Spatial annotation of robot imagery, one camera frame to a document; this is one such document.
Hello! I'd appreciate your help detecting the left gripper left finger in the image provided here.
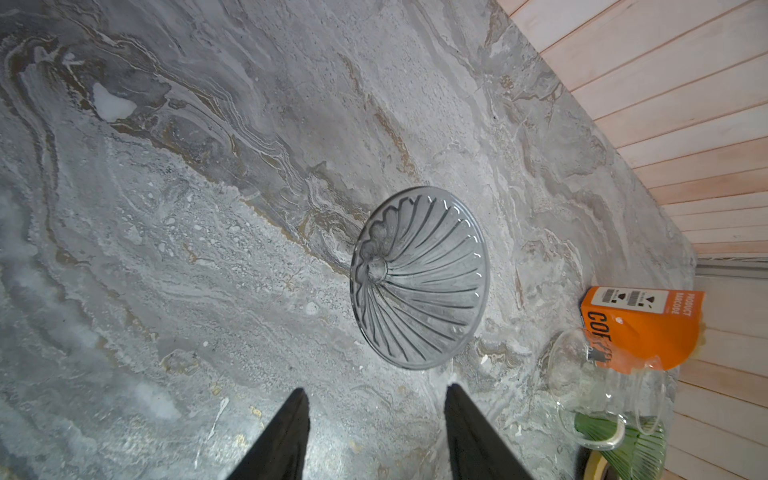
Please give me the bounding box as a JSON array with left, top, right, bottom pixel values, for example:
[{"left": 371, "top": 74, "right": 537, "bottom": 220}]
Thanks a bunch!
[{"left": 227, "top": 388, "right": 311, "bottom": 480}]

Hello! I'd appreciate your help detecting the clear glass cup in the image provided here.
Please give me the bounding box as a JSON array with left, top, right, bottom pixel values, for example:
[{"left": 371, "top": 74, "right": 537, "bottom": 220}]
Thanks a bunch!
[{"left": 544, "top": 328, "right": 668, "bottom": 451}]

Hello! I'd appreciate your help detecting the green glass dripper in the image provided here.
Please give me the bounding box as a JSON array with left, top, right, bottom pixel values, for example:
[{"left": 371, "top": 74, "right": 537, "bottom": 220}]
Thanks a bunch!
[{"left": 574, "top": 413, "right": 667, "bottom": 480}]

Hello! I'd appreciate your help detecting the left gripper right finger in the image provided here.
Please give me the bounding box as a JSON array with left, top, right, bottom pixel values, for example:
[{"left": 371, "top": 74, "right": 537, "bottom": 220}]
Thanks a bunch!
[{"left": 444, "top": 384, "right": 532, "bottom": 480}]

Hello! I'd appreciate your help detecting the orange coffee filter box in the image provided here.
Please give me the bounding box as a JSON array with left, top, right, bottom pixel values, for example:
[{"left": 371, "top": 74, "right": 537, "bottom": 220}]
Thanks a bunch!
[{"left": 580, "top": 286, "right": 706, "bottom": 375}]

